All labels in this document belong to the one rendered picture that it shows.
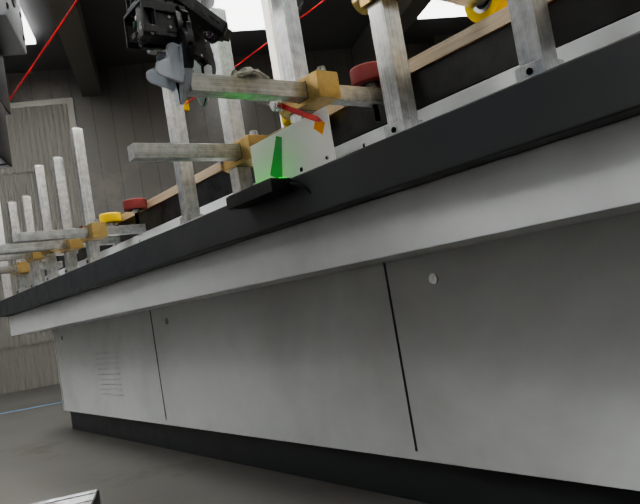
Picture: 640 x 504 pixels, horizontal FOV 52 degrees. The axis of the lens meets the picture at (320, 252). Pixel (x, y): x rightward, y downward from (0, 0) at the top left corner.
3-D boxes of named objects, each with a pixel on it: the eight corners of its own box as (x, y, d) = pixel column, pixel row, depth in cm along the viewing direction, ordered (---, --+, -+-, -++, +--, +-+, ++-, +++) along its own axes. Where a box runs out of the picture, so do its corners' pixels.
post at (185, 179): (188, 223, 161) (160, 46, 163) (179, 226, 164) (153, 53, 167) (204, 222, 163) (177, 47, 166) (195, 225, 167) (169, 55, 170)
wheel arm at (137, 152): (136, 162, 123) (132, 139, 124) (129, 166, 126) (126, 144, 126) (317, 160, 150) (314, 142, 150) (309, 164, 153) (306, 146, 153)
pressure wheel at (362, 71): (376, 114, 125) (366, 56, 126) (350, 127, 131) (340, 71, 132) (406, 116, 130) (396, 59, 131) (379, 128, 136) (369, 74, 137)
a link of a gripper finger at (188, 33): (174, 74, 105) (167, 22, 105) (184, 75, 106) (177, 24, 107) (187, 63, 101) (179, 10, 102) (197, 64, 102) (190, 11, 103)
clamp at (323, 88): (320, 96, 116) (315, 69, 116) (278, 120, 126) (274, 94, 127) (344, 98, 119) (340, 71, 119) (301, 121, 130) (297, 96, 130)
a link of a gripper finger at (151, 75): (146, 108, 104) (139, 52, 105) (180, 110, 108) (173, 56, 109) (154, 102, 102) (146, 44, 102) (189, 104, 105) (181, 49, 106)
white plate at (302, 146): (334, 161, 114) (324, 105, 115) (256, 194, 135) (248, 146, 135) (336, 161, 114) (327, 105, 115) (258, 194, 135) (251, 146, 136)
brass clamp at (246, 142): (249, 157, 135) (245, 134, 135) (217, 173, 145) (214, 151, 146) (273, 157, 139) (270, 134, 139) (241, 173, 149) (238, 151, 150)
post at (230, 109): (245, 218, 141) (210, 3, 144) (237, 221, 143) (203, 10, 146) (259, 217, 143) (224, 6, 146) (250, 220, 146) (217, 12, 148)
